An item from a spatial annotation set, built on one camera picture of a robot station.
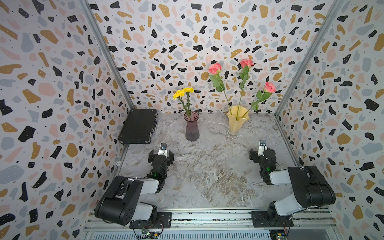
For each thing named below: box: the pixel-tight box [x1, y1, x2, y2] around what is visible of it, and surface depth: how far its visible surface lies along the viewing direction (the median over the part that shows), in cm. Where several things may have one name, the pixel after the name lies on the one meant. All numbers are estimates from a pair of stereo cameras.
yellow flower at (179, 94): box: [173, 89, 191, 118], surface depth 85 cm
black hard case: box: [118, 109, 158, 144], surface depth 109 cm
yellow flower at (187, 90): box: [182, 87, 195, 117], surface depth 91 cm
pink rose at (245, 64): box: [236, 59, 256, 120], surface depth 92 cm
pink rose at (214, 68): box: [208, 62, 232, 116], surface depth 89 cm
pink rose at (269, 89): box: [241, 81, 277, 118], surface depth 87 cm
